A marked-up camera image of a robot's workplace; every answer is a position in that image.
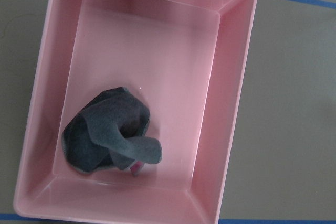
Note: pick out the grey wiping cloth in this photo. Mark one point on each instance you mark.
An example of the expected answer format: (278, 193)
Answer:
(110, 132)

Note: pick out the pink plastic bin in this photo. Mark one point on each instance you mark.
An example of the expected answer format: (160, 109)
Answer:
(184, 59)

